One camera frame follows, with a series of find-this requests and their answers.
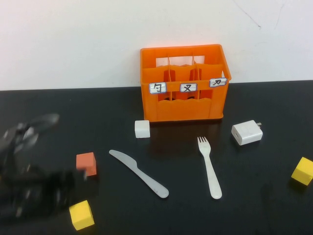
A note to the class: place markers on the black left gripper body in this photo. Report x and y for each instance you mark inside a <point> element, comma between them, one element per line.
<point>19,137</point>

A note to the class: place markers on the white plastic knife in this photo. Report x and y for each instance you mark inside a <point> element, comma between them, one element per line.
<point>152,182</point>

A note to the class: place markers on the white plastic fork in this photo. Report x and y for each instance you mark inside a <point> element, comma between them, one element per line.
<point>210,170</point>

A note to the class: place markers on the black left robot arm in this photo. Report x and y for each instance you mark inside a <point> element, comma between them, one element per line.
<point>36,191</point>

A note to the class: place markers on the orange plastic cutlery crate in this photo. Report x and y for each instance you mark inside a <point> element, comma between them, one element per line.
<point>183,111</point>

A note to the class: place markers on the orange foam cube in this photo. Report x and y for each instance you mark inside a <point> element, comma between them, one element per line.
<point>88,161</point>

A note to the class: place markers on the yellow foam cube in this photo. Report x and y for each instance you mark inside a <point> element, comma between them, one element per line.
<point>82,216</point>
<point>303,171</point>

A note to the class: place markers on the white cube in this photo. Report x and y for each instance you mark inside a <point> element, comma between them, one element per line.
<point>142,129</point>

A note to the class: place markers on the paper label reading 勺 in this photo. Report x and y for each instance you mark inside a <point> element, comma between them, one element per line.
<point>157,88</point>

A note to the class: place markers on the paper label reading 叉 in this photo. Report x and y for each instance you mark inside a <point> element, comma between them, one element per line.
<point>188,87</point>

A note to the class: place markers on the paper label reading 刀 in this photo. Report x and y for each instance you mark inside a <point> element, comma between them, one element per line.
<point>218,82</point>

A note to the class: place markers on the white USB wall charger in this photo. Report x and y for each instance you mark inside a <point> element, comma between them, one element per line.
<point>247,133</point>

